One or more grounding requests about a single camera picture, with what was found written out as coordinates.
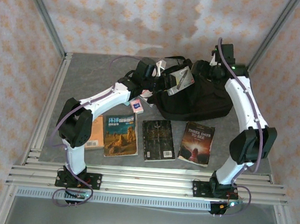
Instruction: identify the small circuit board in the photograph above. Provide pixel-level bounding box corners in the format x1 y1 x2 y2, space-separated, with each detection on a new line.
64 189 94 201
209 198 244 216

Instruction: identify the aluminium frame post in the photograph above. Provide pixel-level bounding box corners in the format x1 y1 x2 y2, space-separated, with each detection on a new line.
17 0 71 58
246 0 300 74

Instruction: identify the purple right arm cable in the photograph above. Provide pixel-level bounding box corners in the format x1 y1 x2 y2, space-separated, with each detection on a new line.
203 37 272 219

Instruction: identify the aluminium front frame rail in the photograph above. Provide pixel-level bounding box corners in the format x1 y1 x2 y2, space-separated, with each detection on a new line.
5 155 290 207

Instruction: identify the pink tissue pack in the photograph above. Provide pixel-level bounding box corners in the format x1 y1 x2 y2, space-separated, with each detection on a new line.
128 96 145 115

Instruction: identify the slotted grey cable duct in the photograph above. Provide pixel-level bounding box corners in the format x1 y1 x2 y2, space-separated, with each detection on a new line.
16 186 212 213

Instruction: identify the Three Days To See book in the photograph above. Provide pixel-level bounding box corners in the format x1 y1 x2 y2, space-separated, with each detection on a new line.
177 120 216 169

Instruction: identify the blue desert landscape magazine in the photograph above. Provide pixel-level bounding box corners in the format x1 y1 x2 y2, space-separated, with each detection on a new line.
101 111 142 160

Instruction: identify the black fabric backpack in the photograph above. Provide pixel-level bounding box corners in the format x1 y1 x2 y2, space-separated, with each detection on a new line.
123 52 237 126

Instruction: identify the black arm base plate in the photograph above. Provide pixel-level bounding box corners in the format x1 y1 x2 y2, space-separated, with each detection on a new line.
55 170 103 191
192 179 240 201

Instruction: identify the grey metal sheet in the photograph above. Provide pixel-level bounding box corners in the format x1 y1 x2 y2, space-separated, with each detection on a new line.
3 193 288 224

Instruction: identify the black cover paperback book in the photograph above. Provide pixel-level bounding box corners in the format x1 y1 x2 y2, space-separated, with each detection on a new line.
139 118 179 164

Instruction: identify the aluminium side frame rail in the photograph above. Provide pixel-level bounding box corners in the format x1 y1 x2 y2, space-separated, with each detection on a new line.
22 50 74 168

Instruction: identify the orange cover paperback book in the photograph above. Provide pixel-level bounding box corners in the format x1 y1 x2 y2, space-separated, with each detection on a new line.
84 113 108 152

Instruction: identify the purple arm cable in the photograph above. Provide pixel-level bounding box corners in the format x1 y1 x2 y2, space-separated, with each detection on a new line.
44 49 146 213
203 37 272 219

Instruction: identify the small white carded pack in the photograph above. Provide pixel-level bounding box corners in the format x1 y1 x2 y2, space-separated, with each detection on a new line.
140 88 154 100

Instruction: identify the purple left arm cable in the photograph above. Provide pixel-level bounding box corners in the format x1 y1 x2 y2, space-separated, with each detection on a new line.
44 49 146 213

